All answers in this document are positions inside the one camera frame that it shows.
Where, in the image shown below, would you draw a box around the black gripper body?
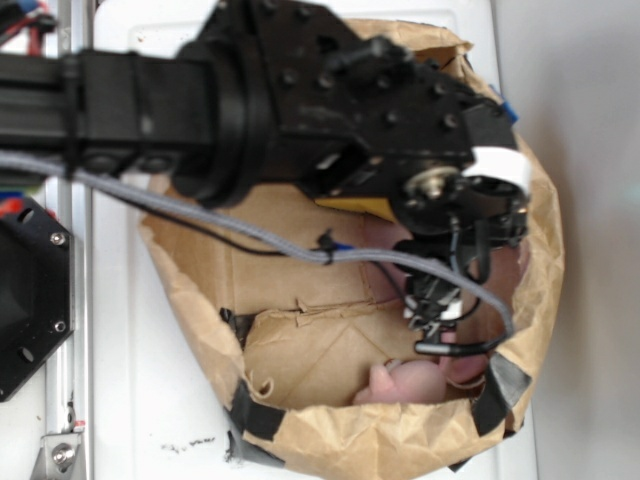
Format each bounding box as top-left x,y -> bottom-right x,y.
272,34 -> 532,266

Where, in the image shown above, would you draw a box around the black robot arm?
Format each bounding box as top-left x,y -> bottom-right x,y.
1,1 -> 530,258

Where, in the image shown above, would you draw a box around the yellow sponge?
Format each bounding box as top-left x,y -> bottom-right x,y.
314,197 -> 396,222

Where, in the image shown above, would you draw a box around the blue tape strip right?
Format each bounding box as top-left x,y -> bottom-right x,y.
491,85 -> 519,125

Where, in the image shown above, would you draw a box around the brown paper bag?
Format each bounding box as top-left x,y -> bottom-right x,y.
137,18 -> 565,480

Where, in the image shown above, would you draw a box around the pink rubber toy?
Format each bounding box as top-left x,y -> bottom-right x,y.
353,354 -> 489,405

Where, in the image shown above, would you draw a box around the black tape patch right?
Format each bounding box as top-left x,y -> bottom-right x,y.
471,353 -> 532,436

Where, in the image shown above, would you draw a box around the black tape patch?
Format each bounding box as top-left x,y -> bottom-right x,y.
229,380 -> 286,441
471,353 -> 532,436

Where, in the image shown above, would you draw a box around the black tape patch bottom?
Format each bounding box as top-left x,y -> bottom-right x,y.
229,380 -> 286,441

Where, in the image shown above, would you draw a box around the grey braided cable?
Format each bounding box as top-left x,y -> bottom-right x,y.
0,151 -> 516,341

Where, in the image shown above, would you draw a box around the aluminium frame rail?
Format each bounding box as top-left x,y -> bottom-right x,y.
43,0 -> 94,480

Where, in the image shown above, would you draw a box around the red and teal wires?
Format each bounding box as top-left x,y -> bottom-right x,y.
0,0 -> 59,54

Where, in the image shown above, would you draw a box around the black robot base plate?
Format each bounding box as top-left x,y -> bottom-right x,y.
1,197 -> 72,402

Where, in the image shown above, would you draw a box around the metal corner bracket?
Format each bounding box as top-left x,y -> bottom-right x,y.
30,433 -> 87,480

